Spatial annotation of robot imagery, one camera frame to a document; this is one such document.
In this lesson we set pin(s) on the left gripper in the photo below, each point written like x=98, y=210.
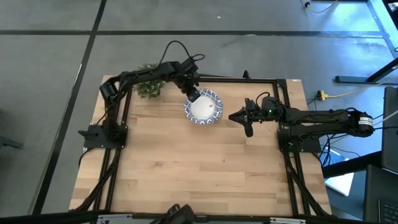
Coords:
x=186, y=81

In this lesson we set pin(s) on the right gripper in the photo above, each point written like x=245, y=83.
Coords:
x=256, y=113

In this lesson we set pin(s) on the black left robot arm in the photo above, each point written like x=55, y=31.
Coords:
x=140, y=76

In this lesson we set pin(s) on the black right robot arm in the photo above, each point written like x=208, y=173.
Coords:
x=326, y=119

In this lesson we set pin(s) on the small green potted plant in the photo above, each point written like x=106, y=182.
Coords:
x=149, y=90

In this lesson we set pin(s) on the white table sticker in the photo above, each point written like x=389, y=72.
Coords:
x=296, y=80

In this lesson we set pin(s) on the yellow power strip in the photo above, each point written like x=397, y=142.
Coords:
x=322, y=95

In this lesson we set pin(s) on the black rounded object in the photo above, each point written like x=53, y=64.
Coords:
x=177, y=214

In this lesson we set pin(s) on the black desk beam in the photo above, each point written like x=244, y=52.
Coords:
x=348, y=166

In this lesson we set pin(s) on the white paper sheet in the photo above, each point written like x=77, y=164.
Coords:
x=340, y=183

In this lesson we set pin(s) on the dark grey monitor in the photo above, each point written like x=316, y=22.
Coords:
x=390, y=130

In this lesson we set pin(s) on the black laptop keyboard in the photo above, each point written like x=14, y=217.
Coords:
x=376, y=193

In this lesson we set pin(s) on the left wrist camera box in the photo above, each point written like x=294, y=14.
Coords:
x=189, y=66

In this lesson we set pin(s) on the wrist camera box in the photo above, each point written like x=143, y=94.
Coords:
x=272, y=107
x=189, y=66

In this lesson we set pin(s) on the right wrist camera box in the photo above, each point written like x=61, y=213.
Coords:
x=272, y=107

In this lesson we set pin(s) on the black aluminium table frame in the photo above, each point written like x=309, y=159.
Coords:
x=236, y=80

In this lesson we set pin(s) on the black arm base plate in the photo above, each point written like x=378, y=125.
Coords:
x=93, y=140
x=311, y=146

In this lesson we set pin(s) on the silver metal bracket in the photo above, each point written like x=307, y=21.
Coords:
x=115, y=217
x=287, y=221

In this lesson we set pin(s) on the black desk frame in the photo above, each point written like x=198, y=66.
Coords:
x=351, y=79

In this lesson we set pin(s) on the black camera rig bar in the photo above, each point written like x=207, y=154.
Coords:
x=46, y=217

